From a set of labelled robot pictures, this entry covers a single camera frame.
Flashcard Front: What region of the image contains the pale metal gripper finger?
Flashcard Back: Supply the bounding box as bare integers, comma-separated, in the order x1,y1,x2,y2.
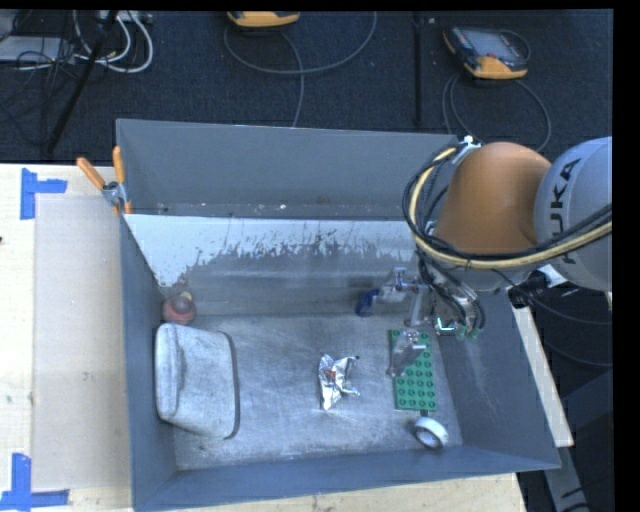
385,329,428,378
376,266,420,305

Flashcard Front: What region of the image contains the small blue curved object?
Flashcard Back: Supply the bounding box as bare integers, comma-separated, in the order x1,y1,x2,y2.
354,288,382,318

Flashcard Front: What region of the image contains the green studded flat block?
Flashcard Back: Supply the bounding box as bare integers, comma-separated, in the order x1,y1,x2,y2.
388,328,438,414

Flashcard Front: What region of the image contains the crumpled silver foil packet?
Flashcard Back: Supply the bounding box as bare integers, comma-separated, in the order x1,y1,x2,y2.
317,352,362,412

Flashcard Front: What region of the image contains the white tape roll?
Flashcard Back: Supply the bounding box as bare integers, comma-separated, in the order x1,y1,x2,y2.
412,415,450,451

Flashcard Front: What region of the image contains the grey metal bin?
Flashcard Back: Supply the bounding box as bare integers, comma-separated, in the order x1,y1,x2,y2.
114,118,564,512

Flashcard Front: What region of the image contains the white rounded soft box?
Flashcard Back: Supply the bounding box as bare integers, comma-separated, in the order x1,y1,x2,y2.
153,322,242,441

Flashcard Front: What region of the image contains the red round toy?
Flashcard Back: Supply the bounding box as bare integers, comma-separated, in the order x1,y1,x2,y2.
161,291,198,326

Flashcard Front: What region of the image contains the pale flat board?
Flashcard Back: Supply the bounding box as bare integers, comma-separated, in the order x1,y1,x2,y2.
30,192,133,495

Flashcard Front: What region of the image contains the black cylinder on white bracket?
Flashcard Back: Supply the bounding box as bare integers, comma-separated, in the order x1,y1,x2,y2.
507,263,572,309

